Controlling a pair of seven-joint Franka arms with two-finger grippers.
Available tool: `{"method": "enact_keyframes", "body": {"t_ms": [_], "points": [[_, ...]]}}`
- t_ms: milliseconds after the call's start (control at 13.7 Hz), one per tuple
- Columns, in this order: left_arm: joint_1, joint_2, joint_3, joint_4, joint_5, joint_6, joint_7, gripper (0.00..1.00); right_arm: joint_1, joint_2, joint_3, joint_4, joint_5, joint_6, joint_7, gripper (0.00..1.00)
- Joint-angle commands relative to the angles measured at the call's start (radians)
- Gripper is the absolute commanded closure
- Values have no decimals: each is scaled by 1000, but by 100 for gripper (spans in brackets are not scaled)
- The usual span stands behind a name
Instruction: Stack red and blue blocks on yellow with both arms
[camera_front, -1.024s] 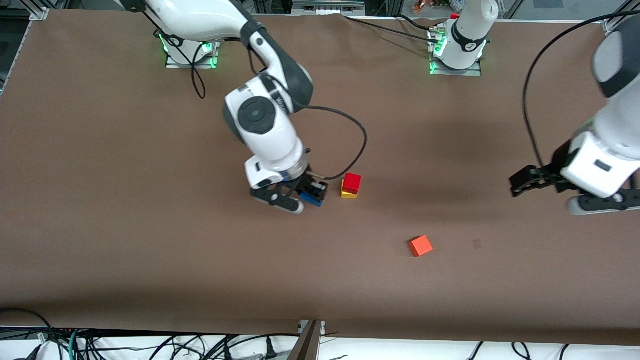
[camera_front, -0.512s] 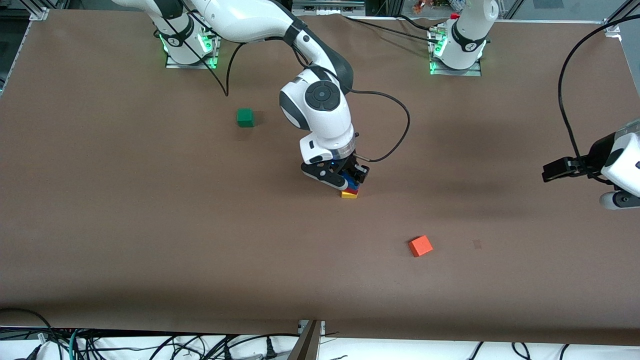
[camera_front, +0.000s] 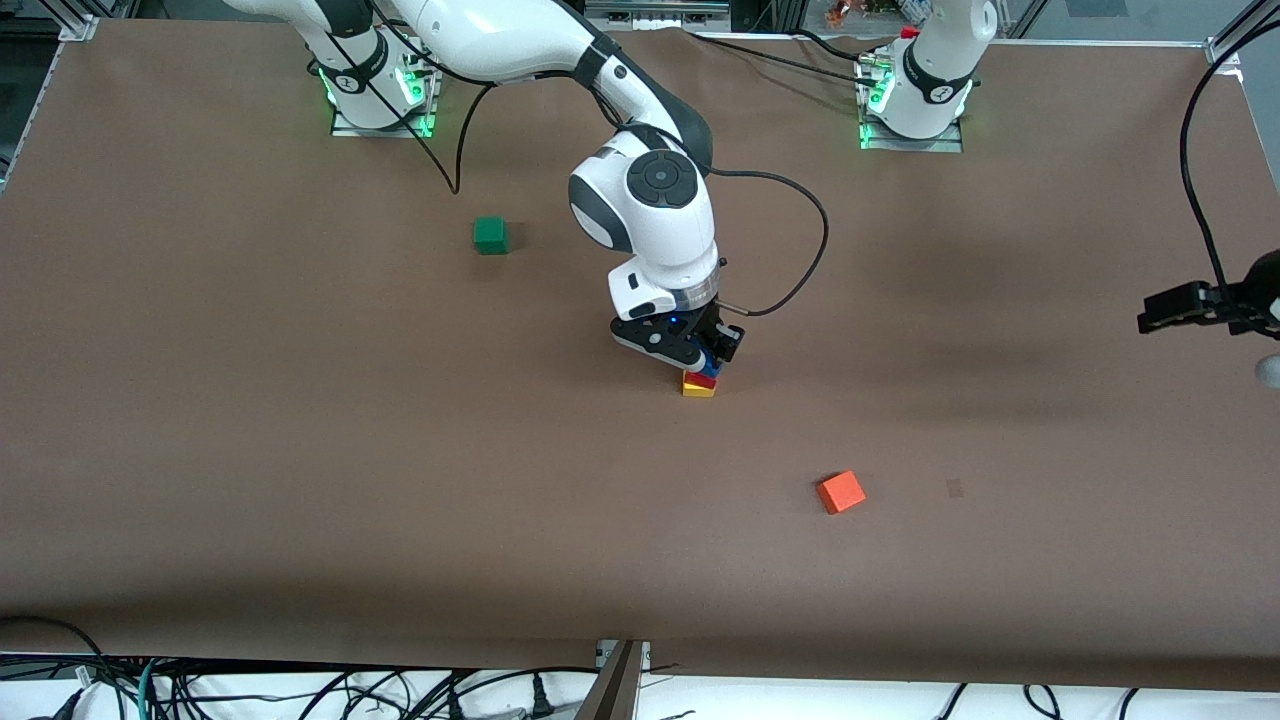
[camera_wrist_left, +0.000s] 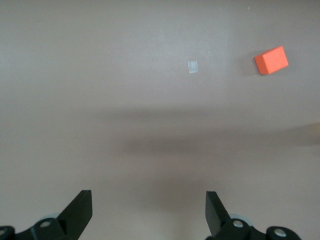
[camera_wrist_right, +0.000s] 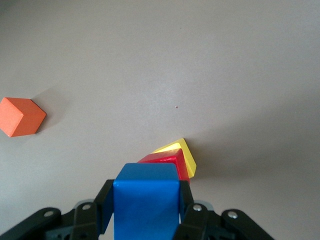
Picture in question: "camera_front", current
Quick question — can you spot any orange cube block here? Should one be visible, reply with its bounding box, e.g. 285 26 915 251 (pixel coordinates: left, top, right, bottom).
816 470 868 516

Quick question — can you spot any brown table cover sheet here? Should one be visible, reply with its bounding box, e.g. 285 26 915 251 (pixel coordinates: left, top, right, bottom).
0 22 1280 693

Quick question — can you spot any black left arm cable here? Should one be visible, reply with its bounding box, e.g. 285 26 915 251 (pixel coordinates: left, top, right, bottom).
1179 44 1243 306

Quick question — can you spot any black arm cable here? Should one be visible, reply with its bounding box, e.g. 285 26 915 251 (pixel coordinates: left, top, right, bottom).
1179 44 1243 306
330 0 830 318

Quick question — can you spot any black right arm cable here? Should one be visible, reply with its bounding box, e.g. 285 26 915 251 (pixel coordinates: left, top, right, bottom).
330 0 830 318

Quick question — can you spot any aluminium frame profile corner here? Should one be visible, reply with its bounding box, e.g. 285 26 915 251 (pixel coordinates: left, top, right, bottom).
1204 0 1280 73
52 0 103 43

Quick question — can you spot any black cable on table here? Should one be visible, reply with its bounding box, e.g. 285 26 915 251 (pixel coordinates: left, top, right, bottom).
684 28 901 89

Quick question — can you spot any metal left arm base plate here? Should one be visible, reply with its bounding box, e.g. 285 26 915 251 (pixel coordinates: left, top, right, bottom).
857 50 966 154

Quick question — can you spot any metal bracket with brown bar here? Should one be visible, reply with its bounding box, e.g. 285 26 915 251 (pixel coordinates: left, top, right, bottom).
575 639 653 720

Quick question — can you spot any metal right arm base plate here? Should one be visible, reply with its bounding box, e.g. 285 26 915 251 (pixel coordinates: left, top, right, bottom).
330 44 443 140

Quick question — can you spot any black looped cable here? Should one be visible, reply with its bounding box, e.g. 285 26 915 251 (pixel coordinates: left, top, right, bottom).
0 616 106 686

